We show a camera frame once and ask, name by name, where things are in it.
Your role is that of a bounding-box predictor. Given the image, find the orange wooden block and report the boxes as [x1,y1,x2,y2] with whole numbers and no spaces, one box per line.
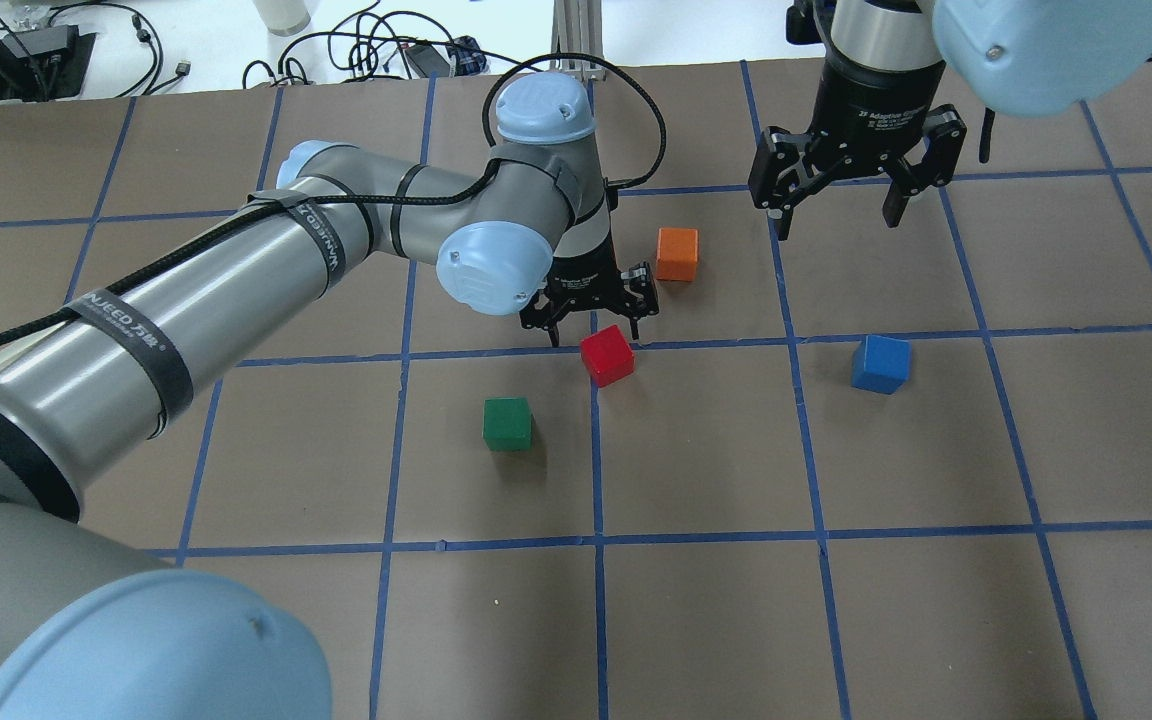
[655,227,700,283]

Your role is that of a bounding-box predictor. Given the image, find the aluminium frame post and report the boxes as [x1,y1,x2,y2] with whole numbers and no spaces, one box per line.
[550,0,605,81]

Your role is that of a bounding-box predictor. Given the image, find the green wooden block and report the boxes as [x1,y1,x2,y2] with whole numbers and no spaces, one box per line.
[483,397,532,452]

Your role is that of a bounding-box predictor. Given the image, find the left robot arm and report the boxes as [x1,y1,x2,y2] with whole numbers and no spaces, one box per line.
[0,71,659,719]

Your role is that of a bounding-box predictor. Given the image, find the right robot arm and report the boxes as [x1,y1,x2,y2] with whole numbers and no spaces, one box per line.
[748,1,1152,240]

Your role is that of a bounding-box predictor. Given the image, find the black power adapter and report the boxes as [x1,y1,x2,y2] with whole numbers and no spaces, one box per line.
[402,41,453,78]

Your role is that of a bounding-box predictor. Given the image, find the red wooden block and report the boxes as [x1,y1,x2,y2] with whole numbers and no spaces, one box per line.
[579,325,636,388]

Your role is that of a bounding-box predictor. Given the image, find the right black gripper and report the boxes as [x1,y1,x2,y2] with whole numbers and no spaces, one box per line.
[748,51,967,241]

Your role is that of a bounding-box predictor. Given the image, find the black braided cable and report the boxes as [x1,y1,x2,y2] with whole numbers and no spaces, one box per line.
[0,53,667,369]

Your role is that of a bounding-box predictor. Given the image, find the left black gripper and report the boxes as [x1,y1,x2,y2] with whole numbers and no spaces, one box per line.
[520,234,660,348]

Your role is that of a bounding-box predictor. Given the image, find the blue wooden block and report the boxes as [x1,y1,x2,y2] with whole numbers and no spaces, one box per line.
[850,334,914,395]

